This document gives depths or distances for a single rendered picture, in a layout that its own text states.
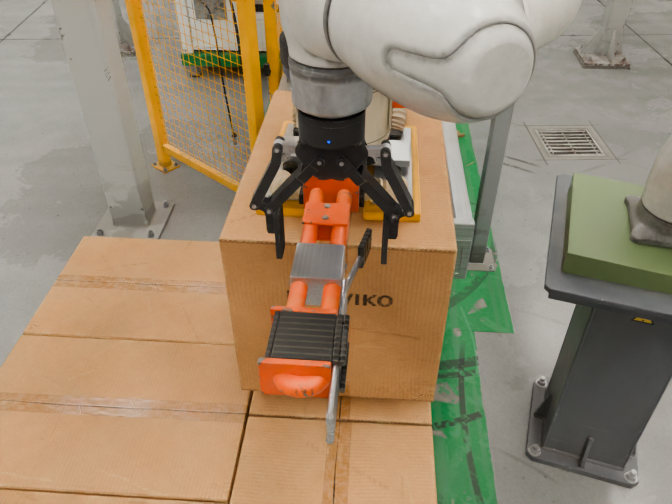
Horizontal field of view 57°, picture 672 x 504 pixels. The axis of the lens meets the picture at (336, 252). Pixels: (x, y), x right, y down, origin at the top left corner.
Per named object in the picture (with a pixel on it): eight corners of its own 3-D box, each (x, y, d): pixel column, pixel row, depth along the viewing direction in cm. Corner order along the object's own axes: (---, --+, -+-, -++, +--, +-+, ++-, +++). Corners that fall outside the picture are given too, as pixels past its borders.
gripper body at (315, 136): (371, 90, 70) (368, 161, 76) (297, 88, 71) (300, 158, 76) (369, 121, 64) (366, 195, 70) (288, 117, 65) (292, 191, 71)
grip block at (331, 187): (305, 180, 98) (304, 147, 95) (366, 183, 98) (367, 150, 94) (298, 209, 92) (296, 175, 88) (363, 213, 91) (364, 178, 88)
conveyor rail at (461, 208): (419, 22, 370) (422, -11, 358) (427, 22, 370) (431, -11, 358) (448, 271, 191) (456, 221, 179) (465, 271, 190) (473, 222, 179)
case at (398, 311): (283, 222, 175) (274, 89, 150) (424, 229, 172) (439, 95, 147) (241, 390, 128) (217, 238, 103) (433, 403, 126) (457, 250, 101)
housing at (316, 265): (296, 268, 81) (294, 241, 78) (347, 271, 80) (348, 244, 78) (288, 304, 75) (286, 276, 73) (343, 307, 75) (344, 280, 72)
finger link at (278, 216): (279, 216, 76) (273, 215, 76) (282, 259, 80) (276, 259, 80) (282, 202, 78) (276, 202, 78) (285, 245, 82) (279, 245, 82)
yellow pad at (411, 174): (370, 131, 134) (371, 110, 131) (416, 133, 133) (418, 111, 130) (362, 221, 107) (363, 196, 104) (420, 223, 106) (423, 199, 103)
